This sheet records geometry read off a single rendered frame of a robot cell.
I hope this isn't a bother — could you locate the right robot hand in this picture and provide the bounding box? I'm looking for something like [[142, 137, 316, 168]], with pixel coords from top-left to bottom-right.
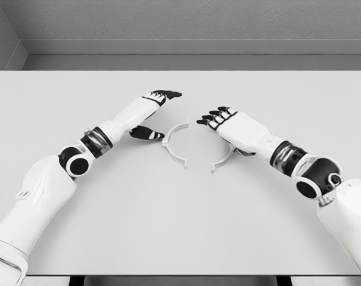
[[196, 106, 277, 157]]

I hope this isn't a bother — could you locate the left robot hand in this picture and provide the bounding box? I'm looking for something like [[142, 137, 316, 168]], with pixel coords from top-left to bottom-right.
[[113, 88, 183, 140]]

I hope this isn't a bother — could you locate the white half pipe clamp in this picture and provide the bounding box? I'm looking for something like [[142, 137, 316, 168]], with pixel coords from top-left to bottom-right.
[[161, 117, 189, 170], [210, 142, 232, 175]]

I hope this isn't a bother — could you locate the white table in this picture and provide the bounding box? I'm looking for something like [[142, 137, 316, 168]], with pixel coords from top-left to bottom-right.
[[0, 70, 361, 286]]

